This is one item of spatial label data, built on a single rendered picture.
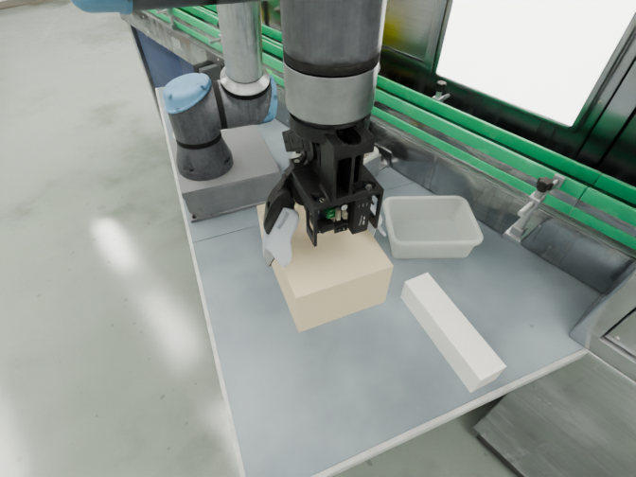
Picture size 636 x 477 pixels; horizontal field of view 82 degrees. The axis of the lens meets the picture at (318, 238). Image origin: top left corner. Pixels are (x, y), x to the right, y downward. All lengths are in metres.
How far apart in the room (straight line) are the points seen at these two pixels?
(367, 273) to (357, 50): 0.24
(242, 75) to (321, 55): 0.63
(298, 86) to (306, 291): 0.21
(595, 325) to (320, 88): 0.76
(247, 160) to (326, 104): 0.80
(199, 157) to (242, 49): 0.30
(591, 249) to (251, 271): 0.78
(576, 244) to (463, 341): 0.38
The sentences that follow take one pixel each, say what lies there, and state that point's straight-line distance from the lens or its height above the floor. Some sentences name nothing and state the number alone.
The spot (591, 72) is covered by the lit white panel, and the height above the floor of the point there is 1.12.
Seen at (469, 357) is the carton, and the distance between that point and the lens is 0.78.
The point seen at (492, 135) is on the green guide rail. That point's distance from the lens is 1.10.
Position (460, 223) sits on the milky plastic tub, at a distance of 1.05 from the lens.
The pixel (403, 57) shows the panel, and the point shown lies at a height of 1.01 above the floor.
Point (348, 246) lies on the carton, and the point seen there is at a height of 1.13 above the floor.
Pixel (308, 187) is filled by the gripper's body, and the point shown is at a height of 1.25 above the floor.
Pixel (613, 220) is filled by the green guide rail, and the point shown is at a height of 0.92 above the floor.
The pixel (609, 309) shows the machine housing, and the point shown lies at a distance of 0.88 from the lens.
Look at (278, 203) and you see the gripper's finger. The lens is 0.39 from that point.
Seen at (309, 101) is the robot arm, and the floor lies 1.33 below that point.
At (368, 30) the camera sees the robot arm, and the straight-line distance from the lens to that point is 0.28.
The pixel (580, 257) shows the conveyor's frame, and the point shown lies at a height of 0.81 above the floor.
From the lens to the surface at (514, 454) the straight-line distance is 1.46.
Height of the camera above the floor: 1.47
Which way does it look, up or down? 47 degrees down
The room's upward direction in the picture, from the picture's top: straight up
